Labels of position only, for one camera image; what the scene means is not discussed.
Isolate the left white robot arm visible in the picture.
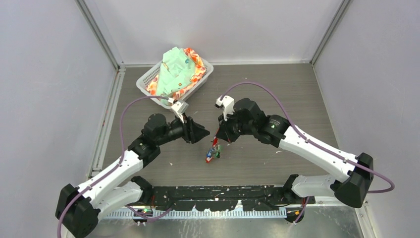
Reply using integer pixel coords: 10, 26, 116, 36
55, 114, 210, 238

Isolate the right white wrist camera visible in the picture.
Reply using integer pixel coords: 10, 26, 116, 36
215, 96, 235, 121

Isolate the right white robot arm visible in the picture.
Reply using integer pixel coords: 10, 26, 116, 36
215, 96, 373, 208

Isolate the purple cable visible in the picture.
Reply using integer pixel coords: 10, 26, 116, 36
219, 81, 395, 225
56, 95, 174, 238

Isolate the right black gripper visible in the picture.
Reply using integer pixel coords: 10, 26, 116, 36
216, 109, 256, 143

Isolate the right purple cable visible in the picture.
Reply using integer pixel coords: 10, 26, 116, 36
219, 81, 395, 225

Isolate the orange floral cloth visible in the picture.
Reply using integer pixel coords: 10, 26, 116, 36
146, 48, 207, 100

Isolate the white slotted cable duct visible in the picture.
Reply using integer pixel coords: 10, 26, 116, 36
103, 207, 287, 219

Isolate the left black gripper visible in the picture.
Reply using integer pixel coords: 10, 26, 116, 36
156, 113, 210, 146

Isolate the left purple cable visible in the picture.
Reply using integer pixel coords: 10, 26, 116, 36
56, 95, 174, 238

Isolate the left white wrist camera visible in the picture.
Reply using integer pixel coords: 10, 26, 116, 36
168, 98, 189, 124

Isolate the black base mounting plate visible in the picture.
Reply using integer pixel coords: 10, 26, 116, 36
131, 185, 306, 211

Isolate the white plastic basket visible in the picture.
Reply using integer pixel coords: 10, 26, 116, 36
136, 61, 213, 101

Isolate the green floral cloth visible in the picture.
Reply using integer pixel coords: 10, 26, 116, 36
156, 47, 196, 97

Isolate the red grey carabiner keyring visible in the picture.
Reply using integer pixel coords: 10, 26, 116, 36
212, 136, 218, 148

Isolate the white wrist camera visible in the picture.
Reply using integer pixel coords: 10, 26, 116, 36
215, 96, 235, 121
168, 98, 189, 124

